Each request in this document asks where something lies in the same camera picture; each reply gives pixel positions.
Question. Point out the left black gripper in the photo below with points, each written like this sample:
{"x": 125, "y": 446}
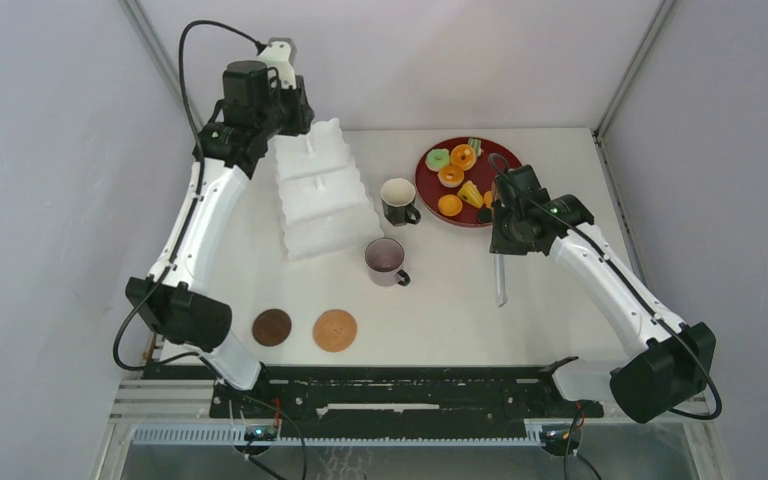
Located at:
{"x": 303, "y": 113}

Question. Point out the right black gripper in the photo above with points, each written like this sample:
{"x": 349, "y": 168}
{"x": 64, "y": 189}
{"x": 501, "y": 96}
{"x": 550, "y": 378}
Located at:
{"x": 499, "y": 243}

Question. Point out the metal tongs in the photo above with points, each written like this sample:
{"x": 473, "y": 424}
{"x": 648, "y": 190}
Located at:
{"x": 500, "y": 281}

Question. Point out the yellow cake slice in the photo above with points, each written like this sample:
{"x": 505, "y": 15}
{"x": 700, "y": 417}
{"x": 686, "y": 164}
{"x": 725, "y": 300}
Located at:
{"x": 469, "y": 193}

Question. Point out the white tiered dessert stand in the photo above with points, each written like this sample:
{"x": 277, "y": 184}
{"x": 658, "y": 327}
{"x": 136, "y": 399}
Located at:
{"x": 325, "y": 205}

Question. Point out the black mug white inside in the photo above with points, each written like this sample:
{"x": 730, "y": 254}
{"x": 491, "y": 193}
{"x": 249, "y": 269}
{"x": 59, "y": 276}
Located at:
{"x": 398, "y": 197}

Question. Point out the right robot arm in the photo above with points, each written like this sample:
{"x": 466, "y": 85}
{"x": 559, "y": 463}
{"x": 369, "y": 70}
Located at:
{"x": 668, "y": 365}

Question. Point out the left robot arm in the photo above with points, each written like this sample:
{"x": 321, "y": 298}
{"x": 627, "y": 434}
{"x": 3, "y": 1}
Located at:
{"x": 262, "y": 99}

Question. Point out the black cookie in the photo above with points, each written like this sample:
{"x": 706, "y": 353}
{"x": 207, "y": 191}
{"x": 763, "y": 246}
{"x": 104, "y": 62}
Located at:
{"x": 484, "y": 215}

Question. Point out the orange round tart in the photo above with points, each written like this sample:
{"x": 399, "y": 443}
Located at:
{"x": 450, "y": 205}

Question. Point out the red round tray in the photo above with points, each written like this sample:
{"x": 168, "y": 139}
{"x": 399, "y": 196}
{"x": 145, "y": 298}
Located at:
{"x": 429, "y": 189}

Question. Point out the orange cream cupcake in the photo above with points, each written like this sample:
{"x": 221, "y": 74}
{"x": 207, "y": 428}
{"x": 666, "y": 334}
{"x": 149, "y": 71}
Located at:
{"x": 451, "y": 176}

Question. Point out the orange donut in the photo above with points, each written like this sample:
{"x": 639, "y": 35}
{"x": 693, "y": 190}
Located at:
{"x": 463, "y": 156}

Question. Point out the green striped cake slice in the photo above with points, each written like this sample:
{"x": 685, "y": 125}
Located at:
{"x": 476, "y": 145}

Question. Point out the green donut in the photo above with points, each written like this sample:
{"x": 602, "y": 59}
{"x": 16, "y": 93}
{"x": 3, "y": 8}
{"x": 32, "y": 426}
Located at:
{"x": 437, "y": 159}

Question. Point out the dark brown coaster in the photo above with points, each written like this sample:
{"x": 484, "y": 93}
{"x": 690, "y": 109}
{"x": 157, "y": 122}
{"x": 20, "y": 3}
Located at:
{"x": 271, "y": 327}

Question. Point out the light brown coaster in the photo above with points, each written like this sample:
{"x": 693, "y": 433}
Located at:
{"x": 335, "y": 330}

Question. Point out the purple mug black handle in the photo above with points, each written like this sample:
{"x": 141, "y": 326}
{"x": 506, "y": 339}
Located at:
{"x": 384, "y": 259}

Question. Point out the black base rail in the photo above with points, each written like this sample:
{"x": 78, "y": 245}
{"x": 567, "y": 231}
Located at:
{"x": 388, "y": 400}

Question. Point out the white cable duct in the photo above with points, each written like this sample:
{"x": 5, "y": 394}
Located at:
{"x": 227, "y": 435}

